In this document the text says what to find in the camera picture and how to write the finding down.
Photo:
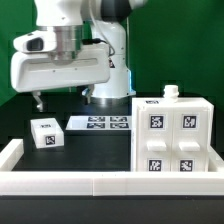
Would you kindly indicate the white cabinet body box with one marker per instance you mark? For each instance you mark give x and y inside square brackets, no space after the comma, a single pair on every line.
[170,102]

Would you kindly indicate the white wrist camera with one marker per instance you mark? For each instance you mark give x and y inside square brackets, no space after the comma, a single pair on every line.
[36,41]

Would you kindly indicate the white cabinet door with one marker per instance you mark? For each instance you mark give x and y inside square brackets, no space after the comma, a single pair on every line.
[190,140]
[158,141]

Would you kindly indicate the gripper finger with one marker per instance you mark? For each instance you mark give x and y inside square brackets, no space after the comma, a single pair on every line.
[87,93]
[37,97]

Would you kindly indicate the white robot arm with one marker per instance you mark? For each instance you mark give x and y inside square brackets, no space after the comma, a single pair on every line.
[77,43]

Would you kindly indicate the white flat tagged panel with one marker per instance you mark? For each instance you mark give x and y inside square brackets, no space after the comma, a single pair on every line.
[99,123]

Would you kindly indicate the white U-shaped boundary frame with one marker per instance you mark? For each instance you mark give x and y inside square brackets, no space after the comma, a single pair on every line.
[106,183]

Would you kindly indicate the small white tagged block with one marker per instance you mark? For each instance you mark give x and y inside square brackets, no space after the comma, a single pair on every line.
[46,133]

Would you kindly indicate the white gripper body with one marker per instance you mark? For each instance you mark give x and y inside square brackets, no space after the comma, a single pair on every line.
[38,72]

